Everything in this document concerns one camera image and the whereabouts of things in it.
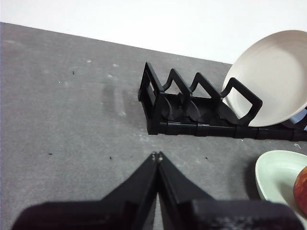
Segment red yellow apple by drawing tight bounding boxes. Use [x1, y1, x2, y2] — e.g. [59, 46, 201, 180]
[293, 165, 307, 217]

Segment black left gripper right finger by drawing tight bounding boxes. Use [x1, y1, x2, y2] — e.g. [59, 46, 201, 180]
[157, 151, 306, 230]

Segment green plate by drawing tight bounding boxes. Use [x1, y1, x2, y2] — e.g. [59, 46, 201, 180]
[254, 149, 307, 218]

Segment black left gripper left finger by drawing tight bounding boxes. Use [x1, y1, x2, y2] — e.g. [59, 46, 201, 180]
[11, 151, 158, 230]

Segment black plate rack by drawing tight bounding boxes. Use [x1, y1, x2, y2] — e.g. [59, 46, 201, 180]
[138, 61, 307, 142]

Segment beige plate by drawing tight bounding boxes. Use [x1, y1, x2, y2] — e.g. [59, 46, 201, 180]
[222, 29, 307, 128]

